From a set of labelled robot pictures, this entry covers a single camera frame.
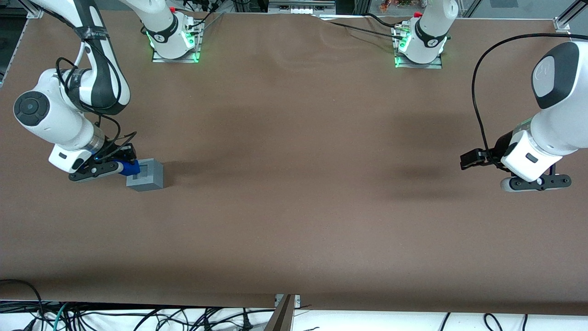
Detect aluminium corner profile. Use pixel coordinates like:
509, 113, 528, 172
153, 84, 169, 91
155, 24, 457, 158
553, 0, 588, 33

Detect blue plastic part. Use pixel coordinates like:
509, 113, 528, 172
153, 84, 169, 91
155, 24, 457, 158
115, 160, 141, 177

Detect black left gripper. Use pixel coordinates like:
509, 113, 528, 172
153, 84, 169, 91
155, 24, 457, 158
460, 132, 513, 171

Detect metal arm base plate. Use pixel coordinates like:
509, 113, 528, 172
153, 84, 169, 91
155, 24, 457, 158
151, 17, 203, 64
393, 24, 443, 70

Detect aluminium profile beam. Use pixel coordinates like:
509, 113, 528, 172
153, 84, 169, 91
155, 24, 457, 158
264, 294, 301, 331

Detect aluminium frame rail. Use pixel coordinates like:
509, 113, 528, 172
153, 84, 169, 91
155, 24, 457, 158
268, 0, 337, 15

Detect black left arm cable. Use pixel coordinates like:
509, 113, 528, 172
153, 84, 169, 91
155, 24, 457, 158
472, 33, 588, 154

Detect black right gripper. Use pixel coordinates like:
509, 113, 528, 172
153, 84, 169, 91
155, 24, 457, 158
92, 137, 138, 164

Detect gray square base block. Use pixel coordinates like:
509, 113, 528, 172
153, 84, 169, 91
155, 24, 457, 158
126, 158, 164, 192

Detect teal cable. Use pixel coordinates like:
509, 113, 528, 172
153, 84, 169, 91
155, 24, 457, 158
45, 302, 70, 331

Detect black base connector cable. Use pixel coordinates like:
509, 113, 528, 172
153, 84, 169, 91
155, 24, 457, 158
184, 0, 226, 38

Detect black looped floor cable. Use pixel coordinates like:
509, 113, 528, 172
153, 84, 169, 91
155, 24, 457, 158
0, 279, 45, 331

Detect black cable on table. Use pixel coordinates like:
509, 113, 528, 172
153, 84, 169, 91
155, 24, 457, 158
317, 13, 405, 38

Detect brown table cover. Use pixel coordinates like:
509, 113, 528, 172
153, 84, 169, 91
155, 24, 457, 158
0, 8, 588, 316

